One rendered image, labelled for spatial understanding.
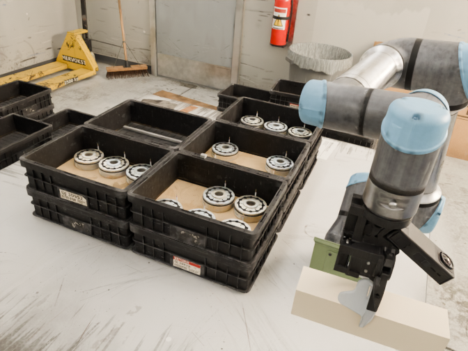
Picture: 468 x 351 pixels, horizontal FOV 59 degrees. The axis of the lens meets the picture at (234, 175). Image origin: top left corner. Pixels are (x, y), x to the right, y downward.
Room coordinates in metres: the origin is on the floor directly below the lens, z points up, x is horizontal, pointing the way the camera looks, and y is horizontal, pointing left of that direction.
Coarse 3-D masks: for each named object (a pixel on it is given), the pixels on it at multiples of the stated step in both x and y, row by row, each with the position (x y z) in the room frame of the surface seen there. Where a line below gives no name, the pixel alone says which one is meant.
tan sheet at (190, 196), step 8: (176, 184) 1.18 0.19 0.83; (184, 184) 1.18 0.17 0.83; (192, 184) 1.19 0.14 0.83; (168, 192) 1.12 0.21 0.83; (176, 192) 1.13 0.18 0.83; (184, 192) 1.13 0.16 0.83; (192, 192) 1.14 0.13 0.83; (200, 192) 1.14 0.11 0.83; (184, 200) 1.09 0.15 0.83; (192, 200) 1.09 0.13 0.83; (200, 200) 1.10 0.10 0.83; (184, 208) 1.04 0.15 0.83; (192, 208) 1.05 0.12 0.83; (200, 208) 1.05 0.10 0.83; (232, 208) 1.07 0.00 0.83; (216, 216) 1.02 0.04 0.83; (224, 216) 1.02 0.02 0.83; (232, 216) 1.03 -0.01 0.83; (248, 224) 0.99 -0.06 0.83; (256, 224) 1.00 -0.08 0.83
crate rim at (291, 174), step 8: (216, 120) 1.50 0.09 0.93; (240, 128) 1.47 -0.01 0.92; (248, 128) 1.46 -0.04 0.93; (280, 136) 1.41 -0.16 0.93; (184, 144) 1.28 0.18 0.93; (192, 152) 1.23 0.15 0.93; (304, 152) 1.30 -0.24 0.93; (216, 160) 1.19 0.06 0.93; (296, 160) 1.24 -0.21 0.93; (248, 168) 1.16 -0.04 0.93; (296, 168) 1.19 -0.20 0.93; (280, 176) 1.12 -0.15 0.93; (288, 176) 1.13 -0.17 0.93; (288, 184) 1.11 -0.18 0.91
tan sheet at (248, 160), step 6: (210, 150) 1.44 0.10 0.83; (210, 156) 1.39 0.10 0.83; (240, 156) 1.41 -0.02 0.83; (246, 156) 1.42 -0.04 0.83; (252, 156) 1.42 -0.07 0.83; (258, 156) 1.43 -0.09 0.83; (234, 162) 1.36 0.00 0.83; (240, 162) 1.36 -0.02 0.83; (246, 162) 1.37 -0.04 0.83; (252, 162) 1.37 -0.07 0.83; (258, 162) 1.38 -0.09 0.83; (264, 162) 1.38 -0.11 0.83; (252, 168) 1.33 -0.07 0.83; (258, 168) 1.33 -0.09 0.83; (264, 168) 1.34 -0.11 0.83
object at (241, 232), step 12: (192, 156) 1.20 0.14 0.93; (156, 168) 1.11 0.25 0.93; (228, 168) 1.16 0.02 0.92; (240, 168) 1.15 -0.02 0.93; (144, 180) 1.03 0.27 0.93; (276, 180) 1.10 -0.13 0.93; (132, 192) 0.97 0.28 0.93; (276, 192) 1.03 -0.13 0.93; (144, 204) 0.94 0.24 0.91; (156, 204) 0.92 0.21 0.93; (168, 204) 0.92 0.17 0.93; (276, 204) 0.99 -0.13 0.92; (180, 216) 0.90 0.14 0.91; (192, 216) 0.88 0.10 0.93; (204, 216) 0.88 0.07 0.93; (216, 228) 0.86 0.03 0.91; (228, 228) 0.85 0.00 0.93; (240, 228) 0.84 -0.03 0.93; (252, 240) 0.83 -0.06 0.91
